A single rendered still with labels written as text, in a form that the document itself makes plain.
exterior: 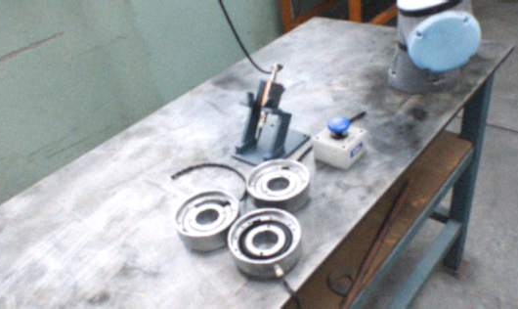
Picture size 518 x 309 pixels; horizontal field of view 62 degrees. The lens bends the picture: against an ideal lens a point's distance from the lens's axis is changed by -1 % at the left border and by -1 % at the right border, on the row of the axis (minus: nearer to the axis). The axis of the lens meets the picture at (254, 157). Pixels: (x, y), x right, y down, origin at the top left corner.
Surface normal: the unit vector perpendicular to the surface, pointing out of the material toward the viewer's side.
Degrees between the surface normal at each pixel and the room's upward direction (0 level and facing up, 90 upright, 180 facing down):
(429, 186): 0
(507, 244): 0
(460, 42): 97
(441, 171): 0
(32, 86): 90
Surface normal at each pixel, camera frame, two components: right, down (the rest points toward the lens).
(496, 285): -0.16, -0.80
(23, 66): 0.73, 0.30
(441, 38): -0.11, 0.70
